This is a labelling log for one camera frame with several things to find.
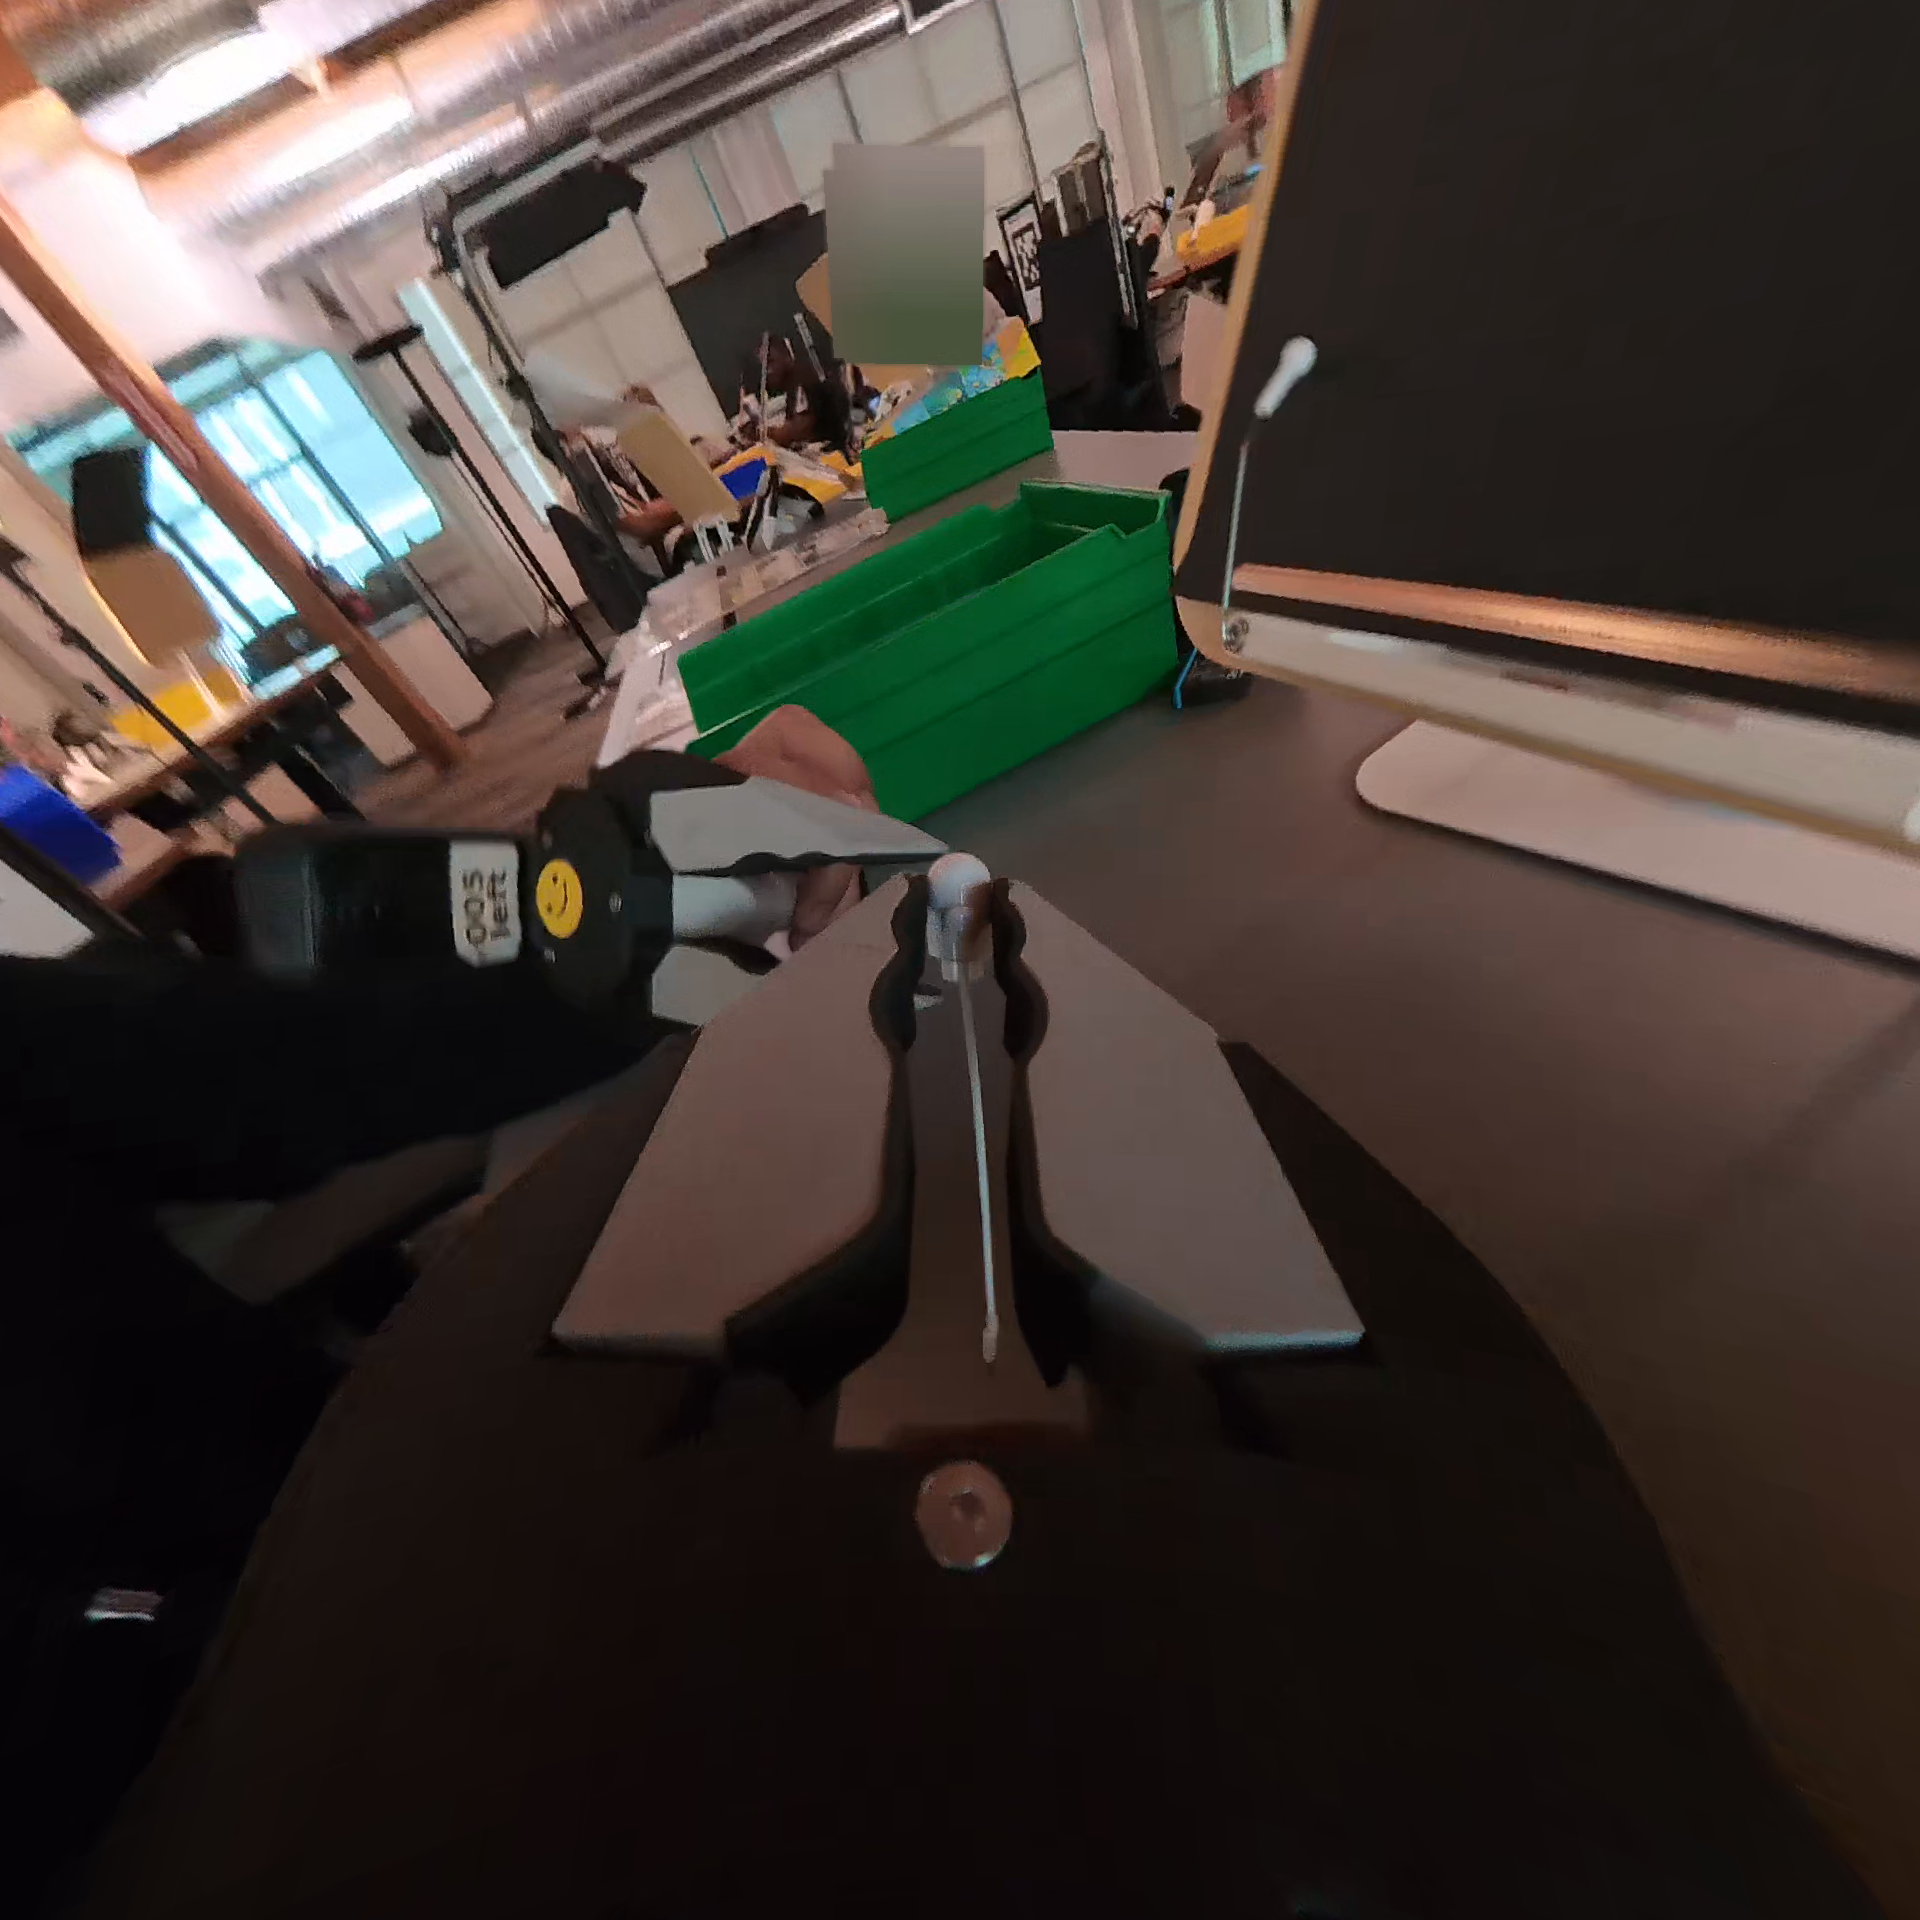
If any large green plastic bin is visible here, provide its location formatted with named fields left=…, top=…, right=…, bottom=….
left=675, top=480, right=1184, bottom=830

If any beige cardboard panel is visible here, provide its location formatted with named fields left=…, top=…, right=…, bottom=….
left=83, top=545, right=220, bottom=666
left=612, top=403, right=748, bottom=529

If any black wooden book stand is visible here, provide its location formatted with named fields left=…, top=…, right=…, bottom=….
left=1171, top=0, right=1920, bottom=962

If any person's left hand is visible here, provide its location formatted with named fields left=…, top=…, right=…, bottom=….
left=717, top=702, right=885, bottom=954

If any wooden work table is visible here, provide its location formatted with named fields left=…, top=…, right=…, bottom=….
left=60, top=660, right=368, bottom=858

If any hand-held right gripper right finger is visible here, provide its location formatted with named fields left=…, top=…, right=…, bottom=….
left=990, top=878, right=1367, bottom=1390

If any colourful box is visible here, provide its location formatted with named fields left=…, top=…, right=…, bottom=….
left=877, top=322, right=1040, bottom=442

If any silver duct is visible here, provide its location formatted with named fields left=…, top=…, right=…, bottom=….
left=30, top=0, right=916, bottom=204

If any small green plastic bin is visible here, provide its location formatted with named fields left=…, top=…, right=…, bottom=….
left=859, top=369, right=1055, bottom=523

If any person's left forearm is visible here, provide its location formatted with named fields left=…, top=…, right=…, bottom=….
left=0, top=942, right=669, bottom=1210

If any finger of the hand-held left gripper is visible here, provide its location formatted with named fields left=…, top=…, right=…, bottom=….
left=649, top=942, right=784, bottom=1034
left=645, top=778, right=951, bottom=885

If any small yellow crate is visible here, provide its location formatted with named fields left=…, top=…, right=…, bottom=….
left=108, top=667, right=248, bottom=753

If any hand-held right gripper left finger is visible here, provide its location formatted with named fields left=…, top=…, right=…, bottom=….
left=551, top=874, right=920, bottom=1397

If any dark cabinet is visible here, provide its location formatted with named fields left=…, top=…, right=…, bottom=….
left=1035, top=224, right=1175, bottom=434

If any black floor lamp stand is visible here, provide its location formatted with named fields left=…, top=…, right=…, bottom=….
left=351, top=328, right=614, bottom=724

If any black softbox light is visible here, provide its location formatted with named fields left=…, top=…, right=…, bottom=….
left=423, top=154, right=649, bottom=290

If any wire page holder white tip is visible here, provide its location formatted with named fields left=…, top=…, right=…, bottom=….
left=1216, top=337, right=1321, bottom=656

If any wooden post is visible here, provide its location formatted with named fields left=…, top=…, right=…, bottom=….
left=0, top=194, right=470, bottom=776

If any person's dark clothing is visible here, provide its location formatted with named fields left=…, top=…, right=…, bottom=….
left=0, top=1185, right=496, bottom=1920

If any blue storage bin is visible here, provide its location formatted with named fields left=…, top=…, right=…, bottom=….
left=0, top=762, right=126, bottom=890

